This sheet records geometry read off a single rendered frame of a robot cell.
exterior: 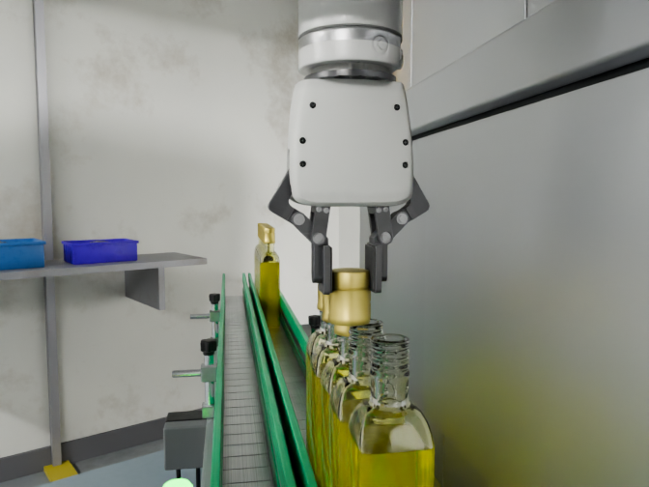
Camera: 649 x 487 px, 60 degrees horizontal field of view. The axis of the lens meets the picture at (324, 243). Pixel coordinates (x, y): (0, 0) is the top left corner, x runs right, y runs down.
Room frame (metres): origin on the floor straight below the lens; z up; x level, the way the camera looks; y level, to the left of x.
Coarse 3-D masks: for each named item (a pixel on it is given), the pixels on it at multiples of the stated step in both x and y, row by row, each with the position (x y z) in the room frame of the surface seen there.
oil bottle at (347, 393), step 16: (336, 384) 0.48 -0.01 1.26; (352, 384) 0.46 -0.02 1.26; (368, 384) 0.45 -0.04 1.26; (336, 400) 0.46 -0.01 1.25; (352, 400) 0.44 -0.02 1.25; (336, 416) 0.45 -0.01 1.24; (336, 432) 0.45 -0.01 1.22; (336, 448) 0.45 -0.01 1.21; (336, 464) 0.45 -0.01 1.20; (336, 480) 0.45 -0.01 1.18
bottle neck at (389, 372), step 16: (384, 336) 0.42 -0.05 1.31; (400, 336) 0.42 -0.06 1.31; (384, 352) 0.40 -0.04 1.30; (400, 352) 0.40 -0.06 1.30; (384, 368) 0.40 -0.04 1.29; (400, 368) 0.40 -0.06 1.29; (384, 384) 0.40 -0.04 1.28; (400, 384) 0.40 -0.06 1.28; (384, 400) 0.40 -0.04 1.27; (400, 400) 0.40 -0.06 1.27
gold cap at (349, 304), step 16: (336, 272) 0.45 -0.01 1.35; (352, 272) 0.45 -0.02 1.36; (368, 272) 0.46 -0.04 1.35; (336, 288) 0.45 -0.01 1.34; (352, 288) 0.45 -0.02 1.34; (368, 288) 0.46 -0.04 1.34; (336, 304) 0.45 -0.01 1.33; (352, 304) 0.45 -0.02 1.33; (368, 304) 0.46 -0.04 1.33; (336, 320) 0.45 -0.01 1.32; (352, 320) 0.45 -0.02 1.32; (368, 320) 0.46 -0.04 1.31
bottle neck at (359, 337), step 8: (376, 320) 0.47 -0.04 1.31; (352, 328) 0.46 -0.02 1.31; (360, 328) 0.46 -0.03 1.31; (368, 328) 0.46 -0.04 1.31; (376, 328) 0.46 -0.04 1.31; (352, 336) 0.46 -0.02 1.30; (360, 336) 0.46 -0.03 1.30; (368, 336) 0.46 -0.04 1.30; (352, 344) 0.46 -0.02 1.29; (360, 344) 0.46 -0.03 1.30; (368, 344) 0.46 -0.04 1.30; (352, 352) 0.46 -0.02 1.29; (360, 352) 0.46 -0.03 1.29; (368, 352) 0.46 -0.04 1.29; (352, 360) 0.46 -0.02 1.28; (360, 360) 0.46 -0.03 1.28; (368, 360) 0.46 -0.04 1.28; (352, 368) 0.46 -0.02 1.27; (360, 368) 0.46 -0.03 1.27; (368, 368) 0.46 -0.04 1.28; (352, 376) 0.46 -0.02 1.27; (360, 376) 0.46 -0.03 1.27; (368, 376) 0.46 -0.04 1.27
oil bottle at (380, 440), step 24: (360, 408) 0.41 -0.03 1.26; (384, 408) 0.40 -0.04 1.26; (408, 408) 0.40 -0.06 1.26; (360, 432) 0.39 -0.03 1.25; (384, 432) 0.39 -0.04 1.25; (408, 432) 0.39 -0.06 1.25; (360, 456) 0.39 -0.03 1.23; (384, 456) 0.38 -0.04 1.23; (408, 456) 0.39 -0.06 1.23; (432, 456) 0.39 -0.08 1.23; (360, 480) 0.39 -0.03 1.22; (384, 480) 0.38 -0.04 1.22; (408, 480) 0.39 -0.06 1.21; (432, 480) 0.39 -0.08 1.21
